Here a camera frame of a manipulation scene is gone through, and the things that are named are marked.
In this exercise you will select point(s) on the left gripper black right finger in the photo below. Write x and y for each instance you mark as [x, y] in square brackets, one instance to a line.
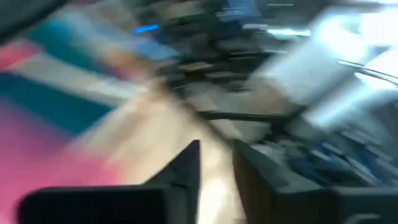
[264, 199]

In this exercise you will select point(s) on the pink translucent plastic bin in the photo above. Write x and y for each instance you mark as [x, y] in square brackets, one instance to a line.
[37, 161]

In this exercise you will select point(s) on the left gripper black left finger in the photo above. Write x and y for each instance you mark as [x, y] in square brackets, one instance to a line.
[180, 186]

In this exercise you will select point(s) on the black aluminium table frame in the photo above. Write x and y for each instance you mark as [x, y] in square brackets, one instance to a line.
[242, 116]

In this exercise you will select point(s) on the blue plastic bin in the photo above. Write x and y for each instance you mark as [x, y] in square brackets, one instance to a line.
[46, 102]

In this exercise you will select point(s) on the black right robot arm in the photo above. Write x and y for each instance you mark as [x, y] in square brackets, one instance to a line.
[199, 37]

